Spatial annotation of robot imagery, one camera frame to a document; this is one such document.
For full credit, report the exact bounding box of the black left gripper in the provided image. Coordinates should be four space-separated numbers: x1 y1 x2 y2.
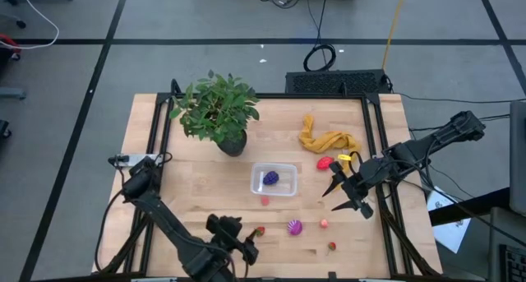
205 214 260 266

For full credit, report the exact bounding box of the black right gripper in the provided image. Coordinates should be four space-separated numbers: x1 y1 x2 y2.
323 158 387 220

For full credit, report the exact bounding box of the red oval toy fruit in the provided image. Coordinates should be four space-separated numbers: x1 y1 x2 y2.
316 155 335 171

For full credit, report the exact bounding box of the magenta white striped toy onion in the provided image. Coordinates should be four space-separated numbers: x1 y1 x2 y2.
286 219 304 237

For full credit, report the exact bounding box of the purple toy grape bunch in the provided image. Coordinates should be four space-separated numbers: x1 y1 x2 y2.
262 170 281 187

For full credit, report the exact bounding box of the clear plastic tupperware container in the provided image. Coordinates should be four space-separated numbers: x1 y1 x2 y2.
249 162 299 197

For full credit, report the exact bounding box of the yellow cloth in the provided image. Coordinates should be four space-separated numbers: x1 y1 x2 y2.
298 113 362 155

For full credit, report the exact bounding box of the white printed paper sheet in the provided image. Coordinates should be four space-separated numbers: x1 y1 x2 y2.
426 186 473 254

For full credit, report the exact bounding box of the green plant in black pot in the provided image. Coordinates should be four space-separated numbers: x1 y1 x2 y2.
168 69 261 158

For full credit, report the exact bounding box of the white power strip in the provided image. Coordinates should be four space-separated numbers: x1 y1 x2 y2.
108 153 164 168

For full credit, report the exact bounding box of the grey cabinet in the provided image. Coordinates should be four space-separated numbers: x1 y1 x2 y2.
509 100 526 217

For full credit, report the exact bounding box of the black keyboard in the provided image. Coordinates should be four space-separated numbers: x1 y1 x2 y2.
499 243 526 282

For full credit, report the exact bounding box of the black metal table frame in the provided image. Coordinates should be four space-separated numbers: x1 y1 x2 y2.
92 79 444 282

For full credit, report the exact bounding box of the black hanging cable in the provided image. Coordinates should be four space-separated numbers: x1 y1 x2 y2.
302 0 338 73

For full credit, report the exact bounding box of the yellow hanging cable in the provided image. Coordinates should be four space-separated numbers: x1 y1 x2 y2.
381 0 408 72

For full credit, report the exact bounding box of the white floor cable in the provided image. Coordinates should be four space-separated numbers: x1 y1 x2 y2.
0 0 61 51

